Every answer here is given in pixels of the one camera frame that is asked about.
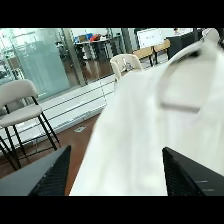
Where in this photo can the white board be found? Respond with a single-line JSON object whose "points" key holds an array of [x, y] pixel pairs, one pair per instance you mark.
{"points": [[150, 37]]}

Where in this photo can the grey chair with black legs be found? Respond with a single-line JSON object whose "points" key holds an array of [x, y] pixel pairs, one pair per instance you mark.
{"points": [[20, 113]]}

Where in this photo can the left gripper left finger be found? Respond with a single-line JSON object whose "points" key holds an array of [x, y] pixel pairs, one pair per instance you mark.
{"points": [[46, 176]]}

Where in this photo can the white shirt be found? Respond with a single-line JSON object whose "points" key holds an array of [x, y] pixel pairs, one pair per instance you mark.
{"points": [[140, 133]]}

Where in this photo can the white plastic chair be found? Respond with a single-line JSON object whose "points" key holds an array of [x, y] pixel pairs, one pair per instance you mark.
{"points": [[125, 63]]}

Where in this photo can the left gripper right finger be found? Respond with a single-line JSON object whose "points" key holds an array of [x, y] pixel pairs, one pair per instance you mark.
{"points": [[190, 176]]}

